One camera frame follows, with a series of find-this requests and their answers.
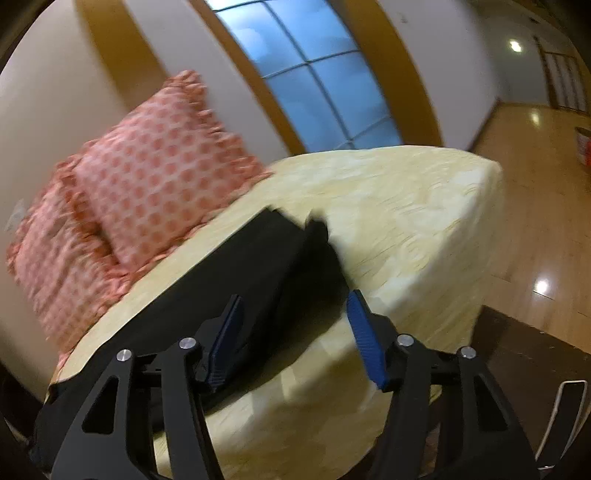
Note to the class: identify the wooden door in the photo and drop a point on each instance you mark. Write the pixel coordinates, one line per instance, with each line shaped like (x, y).
(561, 78)

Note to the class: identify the yellow bed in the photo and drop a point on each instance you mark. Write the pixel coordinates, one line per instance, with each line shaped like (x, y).
(397, 212)

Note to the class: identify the small pink patterned pillow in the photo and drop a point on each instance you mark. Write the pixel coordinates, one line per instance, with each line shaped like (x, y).
(60, 267)

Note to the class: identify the black pants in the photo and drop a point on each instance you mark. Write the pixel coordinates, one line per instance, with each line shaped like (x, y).
(258, 286)

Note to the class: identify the red and white bucket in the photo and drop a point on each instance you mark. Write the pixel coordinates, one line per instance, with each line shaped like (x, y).
(583, 146)

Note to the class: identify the blue grid window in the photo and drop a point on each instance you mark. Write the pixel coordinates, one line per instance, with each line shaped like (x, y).
(314, 74)

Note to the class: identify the large pink patterned pillow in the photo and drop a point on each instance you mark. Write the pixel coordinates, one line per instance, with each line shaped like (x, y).
(166, 166)

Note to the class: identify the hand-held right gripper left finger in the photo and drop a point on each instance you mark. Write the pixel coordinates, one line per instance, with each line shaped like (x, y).
(226, 337)

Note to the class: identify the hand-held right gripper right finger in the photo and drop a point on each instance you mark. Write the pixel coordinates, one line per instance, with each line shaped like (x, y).
(364, 337)

